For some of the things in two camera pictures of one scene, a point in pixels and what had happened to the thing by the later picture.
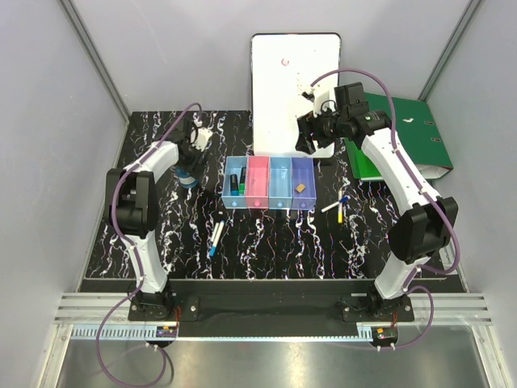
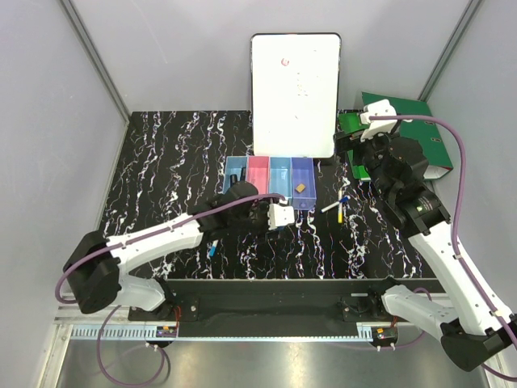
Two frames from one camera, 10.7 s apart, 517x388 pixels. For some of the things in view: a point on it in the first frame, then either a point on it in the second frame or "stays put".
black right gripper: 306,125 → 344,142
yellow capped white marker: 340,218 stays put
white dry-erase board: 283,66 stays put
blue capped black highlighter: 234,186 stays put
